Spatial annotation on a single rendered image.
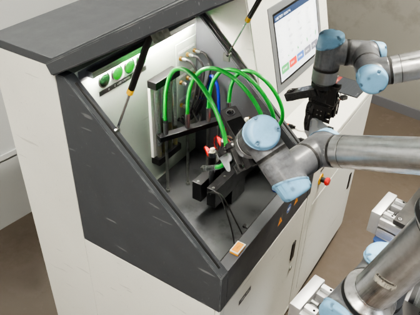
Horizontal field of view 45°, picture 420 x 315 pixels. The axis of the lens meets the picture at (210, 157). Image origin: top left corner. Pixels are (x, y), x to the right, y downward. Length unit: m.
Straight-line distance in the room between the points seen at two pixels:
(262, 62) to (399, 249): 1.16
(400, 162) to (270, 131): 0.26
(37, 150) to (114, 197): 0.34
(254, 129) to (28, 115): 0.89
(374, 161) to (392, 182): 2.54
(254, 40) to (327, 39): 0.50
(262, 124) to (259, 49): 0.92
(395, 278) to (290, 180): 0.27
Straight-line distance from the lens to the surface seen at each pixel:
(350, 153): 1.10
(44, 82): 1.58
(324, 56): 1.49
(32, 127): 1.74
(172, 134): 1.84
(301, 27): 2.26
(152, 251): 1.65
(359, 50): 1.48
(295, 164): 1.08
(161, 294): 1.78
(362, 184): 3.53
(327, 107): 1.55
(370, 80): 1.37
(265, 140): 1.04
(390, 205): 1.83
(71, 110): 1.54
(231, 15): 1.92
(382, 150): 1.06
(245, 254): 1.63
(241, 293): 1.77
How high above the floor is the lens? 2.12
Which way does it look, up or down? 36 degrees down
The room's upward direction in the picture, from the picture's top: 1 degrees clockwise
